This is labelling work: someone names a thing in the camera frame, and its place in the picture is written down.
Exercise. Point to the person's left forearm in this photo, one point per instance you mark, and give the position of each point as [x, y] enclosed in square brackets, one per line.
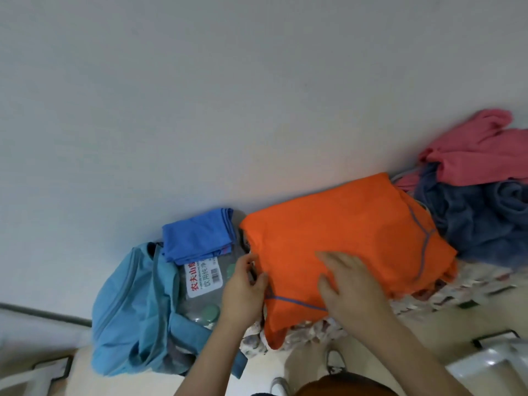
[210, 362]

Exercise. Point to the person's dark shorts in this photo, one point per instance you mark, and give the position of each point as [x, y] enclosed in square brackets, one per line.
[346, 386]

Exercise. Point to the person's right forearm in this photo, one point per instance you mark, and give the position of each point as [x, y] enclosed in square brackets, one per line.
[412, 362]

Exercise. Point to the light blue backpack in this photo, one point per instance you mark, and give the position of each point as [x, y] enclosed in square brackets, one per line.
[132, 317]

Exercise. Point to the person's right hand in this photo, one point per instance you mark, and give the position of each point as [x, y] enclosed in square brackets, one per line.
[354, 296]

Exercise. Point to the person's left hand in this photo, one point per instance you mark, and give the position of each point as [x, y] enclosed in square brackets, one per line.
[241, 298]

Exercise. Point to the white panel leaning on wall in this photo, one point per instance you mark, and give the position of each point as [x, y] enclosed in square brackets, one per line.
[37, 329]

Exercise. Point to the stack of water bottle packs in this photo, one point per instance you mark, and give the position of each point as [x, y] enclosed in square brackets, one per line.
[466, 288]

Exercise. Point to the white and black sneaker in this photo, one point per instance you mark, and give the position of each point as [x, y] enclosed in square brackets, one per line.
[280, 387]
[336, 362]

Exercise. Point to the white gym machine frame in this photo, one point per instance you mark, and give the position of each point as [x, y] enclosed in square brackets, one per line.
[491, 362]

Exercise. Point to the grey-blue towel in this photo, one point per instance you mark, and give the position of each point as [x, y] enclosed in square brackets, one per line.
[482, 226]

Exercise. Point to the orange t-shirt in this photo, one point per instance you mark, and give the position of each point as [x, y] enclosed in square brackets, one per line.
[350, 226]

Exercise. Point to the blue t-shirt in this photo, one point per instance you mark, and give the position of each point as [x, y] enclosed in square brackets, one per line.
[198, 235]

